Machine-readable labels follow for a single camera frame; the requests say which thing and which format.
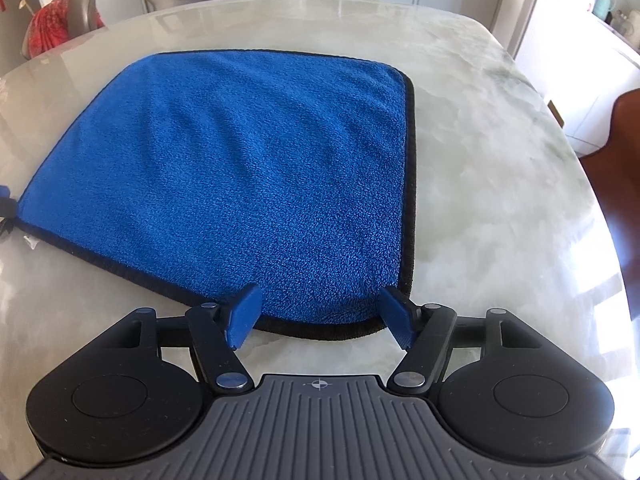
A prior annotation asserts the brown leather chair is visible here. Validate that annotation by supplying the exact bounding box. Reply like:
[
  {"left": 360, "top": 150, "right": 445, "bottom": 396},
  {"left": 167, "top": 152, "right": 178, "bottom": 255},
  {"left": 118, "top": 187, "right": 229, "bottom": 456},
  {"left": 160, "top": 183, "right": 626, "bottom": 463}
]
[{"left": 580, "top": 89, "right": 640, "bottom": 318}]

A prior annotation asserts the blue and grey microfibre towel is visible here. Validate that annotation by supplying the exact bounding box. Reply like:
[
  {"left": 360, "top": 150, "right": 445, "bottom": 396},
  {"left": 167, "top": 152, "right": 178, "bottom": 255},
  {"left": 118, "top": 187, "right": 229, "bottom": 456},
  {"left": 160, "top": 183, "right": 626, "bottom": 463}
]
[{"left": 11, "top": 50, "right": 416, "bottom": 341}]

